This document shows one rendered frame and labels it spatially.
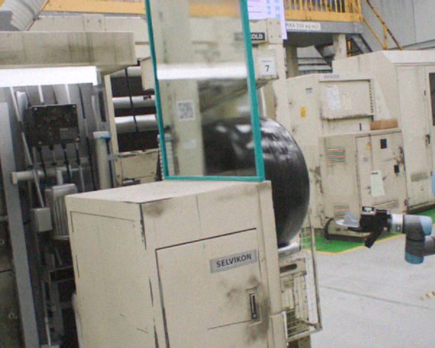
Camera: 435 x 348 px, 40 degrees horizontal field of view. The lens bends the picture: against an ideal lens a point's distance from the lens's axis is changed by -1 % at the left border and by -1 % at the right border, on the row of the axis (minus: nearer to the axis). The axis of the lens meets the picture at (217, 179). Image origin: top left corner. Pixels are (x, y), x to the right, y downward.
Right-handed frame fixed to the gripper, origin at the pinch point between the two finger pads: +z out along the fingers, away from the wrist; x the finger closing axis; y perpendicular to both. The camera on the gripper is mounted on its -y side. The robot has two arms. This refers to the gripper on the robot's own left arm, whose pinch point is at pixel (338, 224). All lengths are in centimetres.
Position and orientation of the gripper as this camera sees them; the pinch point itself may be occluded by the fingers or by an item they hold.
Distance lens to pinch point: 250.2
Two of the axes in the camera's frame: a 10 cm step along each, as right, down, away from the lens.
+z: -9.6, -0.5, 2.7
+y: -0.7, -9.0, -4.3
